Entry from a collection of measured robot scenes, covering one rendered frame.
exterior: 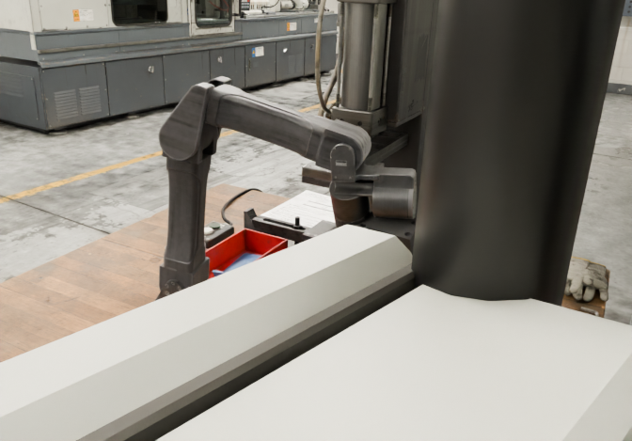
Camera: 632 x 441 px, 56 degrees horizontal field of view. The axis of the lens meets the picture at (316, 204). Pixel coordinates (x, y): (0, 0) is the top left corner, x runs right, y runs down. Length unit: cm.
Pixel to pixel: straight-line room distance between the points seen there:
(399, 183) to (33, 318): 74
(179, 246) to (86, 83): 544
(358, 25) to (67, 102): 526
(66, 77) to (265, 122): 542
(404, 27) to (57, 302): 87
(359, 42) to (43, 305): 80
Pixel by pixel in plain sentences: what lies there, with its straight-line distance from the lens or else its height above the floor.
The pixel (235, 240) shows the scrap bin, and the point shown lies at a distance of 138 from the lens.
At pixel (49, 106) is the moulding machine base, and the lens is 617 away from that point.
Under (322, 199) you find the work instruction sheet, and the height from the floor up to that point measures 90.
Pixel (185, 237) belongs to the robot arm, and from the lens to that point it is 99.
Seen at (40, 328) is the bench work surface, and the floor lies 90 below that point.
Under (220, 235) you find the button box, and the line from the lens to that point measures 145.
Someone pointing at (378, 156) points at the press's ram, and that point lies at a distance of 125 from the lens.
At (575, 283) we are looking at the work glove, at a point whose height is 92.
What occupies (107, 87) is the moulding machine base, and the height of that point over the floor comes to 38.
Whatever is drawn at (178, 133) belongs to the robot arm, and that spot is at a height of 129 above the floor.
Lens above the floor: 152
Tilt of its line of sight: 21 degrees down
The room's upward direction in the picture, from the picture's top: 2 degrees clockwise
